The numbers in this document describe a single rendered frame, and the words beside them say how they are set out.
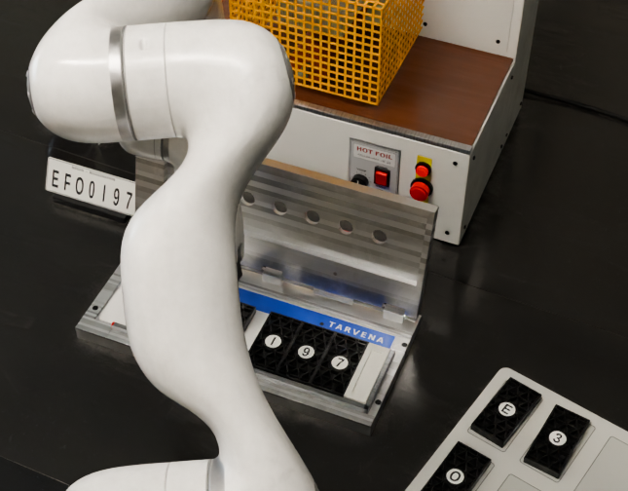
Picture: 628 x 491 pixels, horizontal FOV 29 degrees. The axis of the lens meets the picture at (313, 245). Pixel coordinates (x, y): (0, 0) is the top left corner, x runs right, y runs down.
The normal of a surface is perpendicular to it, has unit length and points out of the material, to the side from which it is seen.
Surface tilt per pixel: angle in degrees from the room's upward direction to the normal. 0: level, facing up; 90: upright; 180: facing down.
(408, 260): 76
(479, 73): 0
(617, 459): 0
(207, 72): 43
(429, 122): 0
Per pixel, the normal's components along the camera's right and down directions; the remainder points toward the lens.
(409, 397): 0.00, -0.69
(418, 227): -0.36, 0.49
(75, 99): -0.07, 0.40
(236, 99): -0.09, -0.03
